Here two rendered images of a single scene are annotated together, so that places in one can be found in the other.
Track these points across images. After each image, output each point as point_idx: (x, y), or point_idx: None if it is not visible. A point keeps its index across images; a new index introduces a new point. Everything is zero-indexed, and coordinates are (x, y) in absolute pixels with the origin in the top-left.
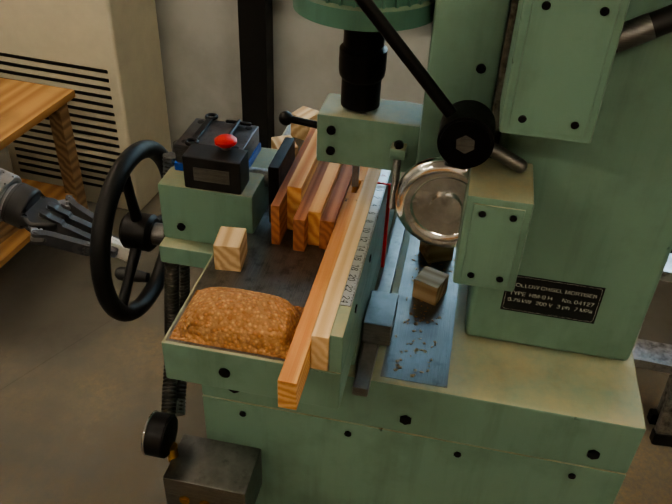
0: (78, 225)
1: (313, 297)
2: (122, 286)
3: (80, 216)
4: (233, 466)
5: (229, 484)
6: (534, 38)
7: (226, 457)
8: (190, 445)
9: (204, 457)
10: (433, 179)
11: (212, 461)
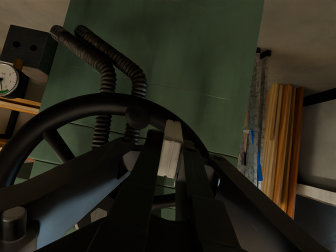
0: (178, 208)
1: None
2: (54, 152)
3: (245, 224)
4: (44, 80)
5: (33, 78)
6: None
7: (46, 79)
8: (34, 70)
9: (35, 73)
10: None
11: (37, 75)
